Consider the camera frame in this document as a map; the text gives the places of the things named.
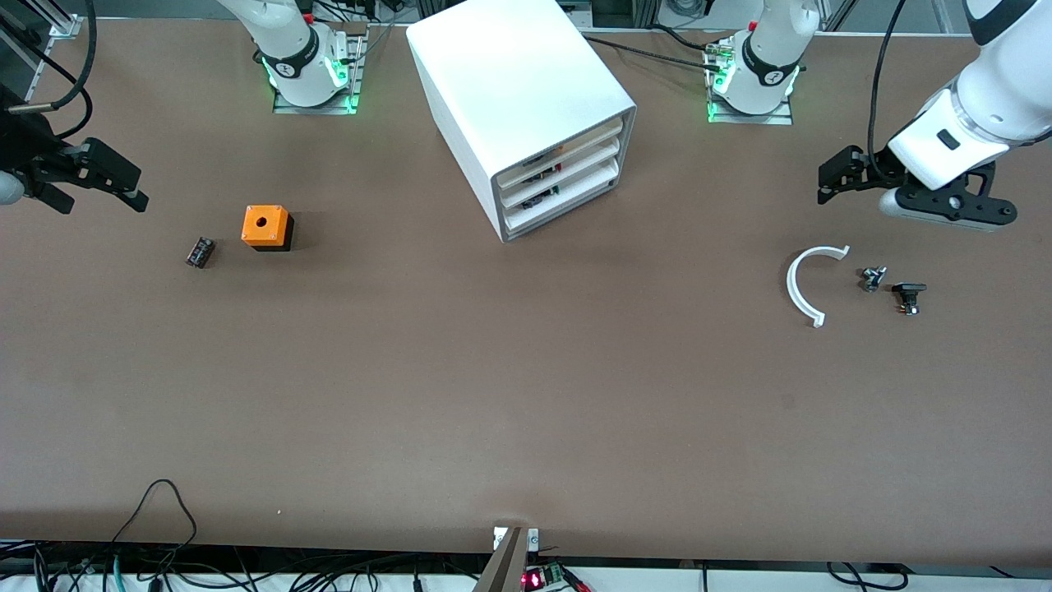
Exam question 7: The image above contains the tangled black cable bundle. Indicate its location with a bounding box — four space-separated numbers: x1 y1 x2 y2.
0 539 494 592

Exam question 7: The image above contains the orange button enclosure box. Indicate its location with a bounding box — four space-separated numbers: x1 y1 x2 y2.
241 205 295 252

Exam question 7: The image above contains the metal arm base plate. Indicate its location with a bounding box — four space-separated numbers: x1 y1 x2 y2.
273 23 368 116
705 37 795 126

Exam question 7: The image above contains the circuit board with red LED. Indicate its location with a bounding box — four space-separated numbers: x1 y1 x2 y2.
522 563 593 592

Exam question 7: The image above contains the thin black table cable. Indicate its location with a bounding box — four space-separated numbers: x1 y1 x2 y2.
584 35 726 72

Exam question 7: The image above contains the black looped cable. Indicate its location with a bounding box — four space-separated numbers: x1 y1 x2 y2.
111 479 198 568

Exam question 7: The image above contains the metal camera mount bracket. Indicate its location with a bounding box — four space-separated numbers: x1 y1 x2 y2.
473 526 539 592

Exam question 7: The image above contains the aluminium frame profile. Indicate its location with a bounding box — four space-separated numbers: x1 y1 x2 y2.
0 0 83 104

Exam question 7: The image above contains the white curved plastic arc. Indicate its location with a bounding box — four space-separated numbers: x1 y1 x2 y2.
787 245 851 329

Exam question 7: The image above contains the small black switch part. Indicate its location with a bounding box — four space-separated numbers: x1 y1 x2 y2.
892 281 928 317

